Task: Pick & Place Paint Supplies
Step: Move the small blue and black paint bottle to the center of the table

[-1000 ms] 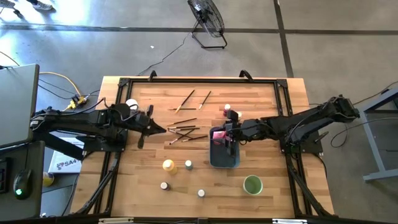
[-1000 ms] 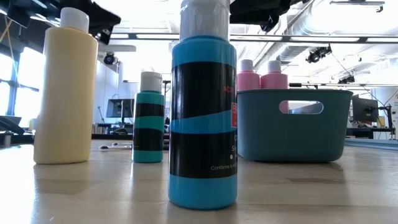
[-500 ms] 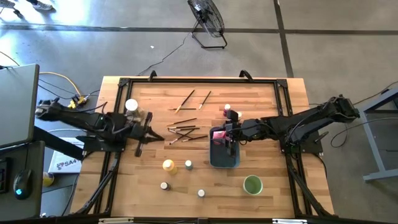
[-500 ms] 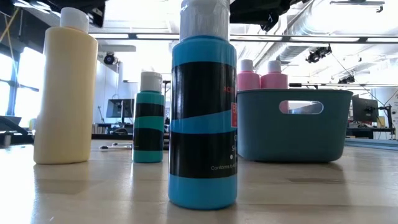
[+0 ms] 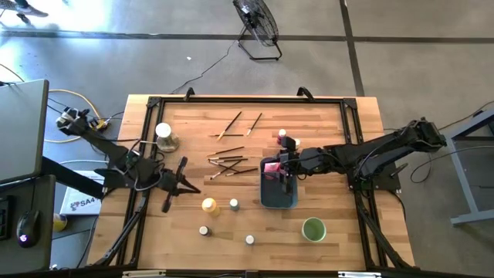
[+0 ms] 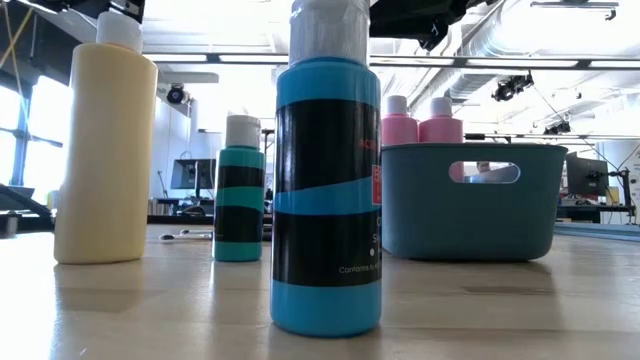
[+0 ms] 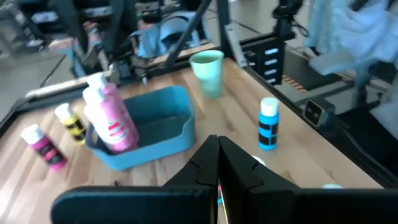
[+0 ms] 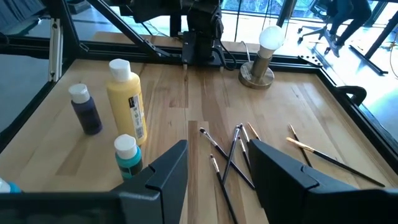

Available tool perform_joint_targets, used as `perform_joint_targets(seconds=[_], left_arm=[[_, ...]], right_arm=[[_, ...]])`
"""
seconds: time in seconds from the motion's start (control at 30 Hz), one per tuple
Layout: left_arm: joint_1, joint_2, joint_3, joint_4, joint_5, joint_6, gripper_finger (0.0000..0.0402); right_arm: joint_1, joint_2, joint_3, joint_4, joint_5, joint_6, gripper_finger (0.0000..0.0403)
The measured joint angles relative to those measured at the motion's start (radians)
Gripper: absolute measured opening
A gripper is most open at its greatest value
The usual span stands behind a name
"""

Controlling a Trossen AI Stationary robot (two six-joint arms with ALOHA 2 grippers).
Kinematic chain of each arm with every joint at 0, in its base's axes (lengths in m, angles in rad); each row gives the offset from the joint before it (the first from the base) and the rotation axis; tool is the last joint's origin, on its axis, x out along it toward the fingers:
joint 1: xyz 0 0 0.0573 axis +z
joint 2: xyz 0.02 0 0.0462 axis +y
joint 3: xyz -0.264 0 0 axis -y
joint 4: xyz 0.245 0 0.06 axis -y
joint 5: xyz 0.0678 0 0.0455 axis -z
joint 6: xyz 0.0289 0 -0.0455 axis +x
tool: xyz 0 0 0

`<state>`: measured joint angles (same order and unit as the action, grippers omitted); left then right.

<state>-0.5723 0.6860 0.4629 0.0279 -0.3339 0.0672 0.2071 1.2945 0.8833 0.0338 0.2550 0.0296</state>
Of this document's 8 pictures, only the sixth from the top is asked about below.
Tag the black ceiling fixture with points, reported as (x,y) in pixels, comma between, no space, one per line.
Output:
(575,4)

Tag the small blue paint bottle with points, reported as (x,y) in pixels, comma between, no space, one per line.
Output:
(325,150)

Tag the wooden slat rack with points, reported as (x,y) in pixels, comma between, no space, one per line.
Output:
(160,206)

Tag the black ceiling spotlight cluster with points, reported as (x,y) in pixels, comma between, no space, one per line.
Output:
(557,128)
(512,86)

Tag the black ceiling camera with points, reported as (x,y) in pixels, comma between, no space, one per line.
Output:
(175,94)

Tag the black computer monitor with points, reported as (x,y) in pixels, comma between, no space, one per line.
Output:
(585,175)
(187,174)

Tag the black paintbrush silver ferrule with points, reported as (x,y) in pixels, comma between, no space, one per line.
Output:
(167,237)

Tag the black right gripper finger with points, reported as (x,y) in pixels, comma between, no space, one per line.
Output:
(436,39)

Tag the person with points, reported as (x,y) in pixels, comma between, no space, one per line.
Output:
(492,174)

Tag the black background desk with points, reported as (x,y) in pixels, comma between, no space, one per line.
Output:
(590,212)

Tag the pink paint bottle white cap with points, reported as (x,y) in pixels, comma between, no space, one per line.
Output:
(441,130)
(399,130)

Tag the small teal paint bottle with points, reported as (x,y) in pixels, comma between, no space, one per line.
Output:
(239,200)

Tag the teal plastic bin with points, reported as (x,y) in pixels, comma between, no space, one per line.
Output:
(475,220)

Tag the large yellow paint bottle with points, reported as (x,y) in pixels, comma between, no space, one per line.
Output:
(105,150)

